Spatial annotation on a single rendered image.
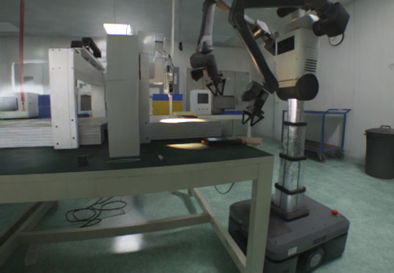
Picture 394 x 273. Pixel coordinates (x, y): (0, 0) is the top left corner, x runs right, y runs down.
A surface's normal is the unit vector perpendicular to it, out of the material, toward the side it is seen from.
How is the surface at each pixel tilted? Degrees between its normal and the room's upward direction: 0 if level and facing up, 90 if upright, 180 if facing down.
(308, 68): 100
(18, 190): 90
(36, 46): 90
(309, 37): 90
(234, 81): 90
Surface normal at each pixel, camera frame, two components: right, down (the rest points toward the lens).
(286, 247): 0.22, -0.63
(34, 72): 0.29, 0.10
